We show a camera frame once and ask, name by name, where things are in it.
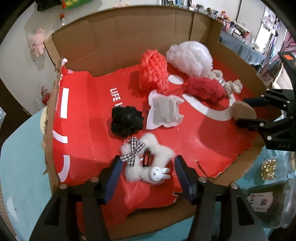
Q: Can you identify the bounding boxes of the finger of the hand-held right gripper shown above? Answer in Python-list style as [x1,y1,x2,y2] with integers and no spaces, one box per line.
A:
[236,118,270,133]
[242,96,272,107]

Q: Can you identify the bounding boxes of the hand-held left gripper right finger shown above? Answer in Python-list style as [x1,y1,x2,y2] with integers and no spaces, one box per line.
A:
[174,156,269,241]

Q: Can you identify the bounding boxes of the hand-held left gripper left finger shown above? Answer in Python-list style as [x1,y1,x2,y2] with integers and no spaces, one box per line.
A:
[30,158,124,241]

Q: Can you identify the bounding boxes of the tan makeup sponge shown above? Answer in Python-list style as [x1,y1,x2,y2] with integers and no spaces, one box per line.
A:
[231,102,257,121]

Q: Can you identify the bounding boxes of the white fluffy bunny hair clip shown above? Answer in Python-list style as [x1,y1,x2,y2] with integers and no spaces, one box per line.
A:
[120,133,176,185]

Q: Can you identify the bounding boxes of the red knitted doll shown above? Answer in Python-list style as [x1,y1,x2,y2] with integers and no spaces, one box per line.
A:
[183,70,243,105]

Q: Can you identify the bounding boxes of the black scrunchie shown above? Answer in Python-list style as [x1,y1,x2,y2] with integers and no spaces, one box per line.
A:
[110,105,144,138]

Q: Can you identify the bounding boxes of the white sachet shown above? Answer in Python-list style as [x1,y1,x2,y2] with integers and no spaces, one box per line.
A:
[146,91,185,130]

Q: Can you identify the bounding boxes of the red lined cardboard box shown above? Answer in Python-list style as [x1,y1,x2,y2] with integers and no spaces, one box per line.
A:
[42,5,270,240]

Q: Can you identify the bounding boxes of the small jar of yellow capsules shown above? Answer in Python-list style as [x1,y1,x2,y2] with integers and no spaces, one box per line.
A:
[253,148,292,183]

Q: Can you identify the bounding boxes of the blue grey table cloth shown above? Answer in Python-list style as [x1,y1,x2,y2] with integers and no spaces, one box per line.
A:
[218,30,266,66]

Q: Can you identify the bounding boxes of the white fluffy puff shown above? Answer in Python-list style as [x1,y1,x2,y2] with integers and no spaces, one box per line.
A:
[166,41,213,77]

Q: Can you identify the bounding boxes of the glass jar of tea leaves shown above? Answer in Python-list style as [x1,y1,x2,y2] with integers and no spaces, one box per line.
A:
[240,178,296,229]

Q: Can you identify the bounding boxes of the teal blanket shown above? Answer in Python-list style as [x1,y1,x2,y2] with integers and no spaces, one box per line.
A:
[0,109,296,241]

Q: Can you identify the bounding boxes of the orange yarn scrunchie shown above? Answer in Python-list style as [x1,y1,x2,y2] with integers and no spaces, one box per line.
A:
[139,49,169,94]

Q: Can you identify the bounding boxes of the dark brown door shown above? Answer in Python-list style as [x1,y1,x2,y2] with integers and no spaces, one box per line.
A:
[0,79,33,149]

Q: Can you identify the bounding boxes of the pink plush bunny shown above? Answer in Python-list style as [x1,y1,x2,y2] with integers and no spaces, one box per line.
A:
[26,28,46,56]

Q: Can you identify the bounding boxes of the green tote bag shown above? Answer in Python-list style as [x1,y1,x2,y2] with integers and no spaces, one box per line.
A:
[61,0,93,10]

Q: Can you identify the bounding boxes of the black backpack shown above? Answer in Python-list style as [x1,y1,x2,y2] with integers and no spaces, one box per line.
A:
[35,0,64,12]

